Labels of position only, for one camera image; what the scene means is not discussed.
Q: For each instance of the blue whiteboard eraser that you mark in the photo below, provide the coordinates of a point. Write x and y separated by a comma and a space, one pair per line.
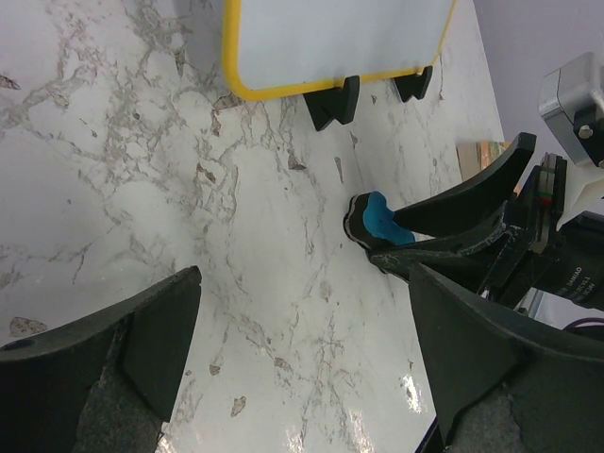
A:
370, 223

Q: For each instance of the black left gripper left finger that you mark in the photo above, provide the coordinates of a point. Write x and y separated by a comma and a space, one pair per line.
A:
106, 382

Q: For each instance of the black whiteboard foot stand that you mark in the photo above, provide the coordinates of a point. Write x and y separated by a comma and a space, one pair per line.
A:
414, 85
336, 104

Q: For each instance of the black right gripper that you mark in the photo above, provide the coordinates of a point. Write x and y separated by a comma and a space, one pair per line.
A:
527, 252

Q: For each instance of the yellow framed small whiteboard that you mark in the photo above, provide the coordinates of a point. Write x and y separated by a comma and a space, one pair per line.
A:
275, 49

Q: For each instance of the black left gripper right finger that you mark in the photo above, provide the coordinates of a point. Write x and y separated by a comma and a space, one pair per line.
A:
501, 381

